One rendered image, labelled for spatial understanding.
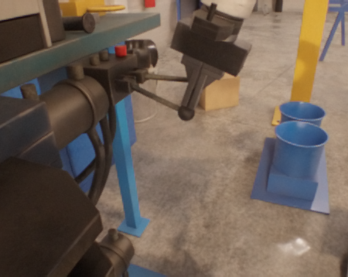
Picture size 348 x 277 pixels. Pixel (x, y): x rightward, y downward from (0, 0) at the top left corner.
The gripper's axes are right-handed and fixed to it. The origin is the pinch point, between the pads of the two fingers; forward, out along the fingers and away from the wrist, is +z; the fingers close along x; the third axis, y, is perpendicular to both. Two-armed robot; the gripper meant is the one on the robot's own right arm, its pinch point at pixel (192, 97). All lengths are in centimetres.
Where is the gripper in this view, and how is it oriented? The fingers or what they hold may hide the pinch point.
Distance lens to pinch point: 57.4
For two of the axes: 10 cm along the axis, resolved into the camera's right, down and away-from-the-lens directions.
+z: -2.7, 7.6, 5.9
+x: -8.8, -4.4, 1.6
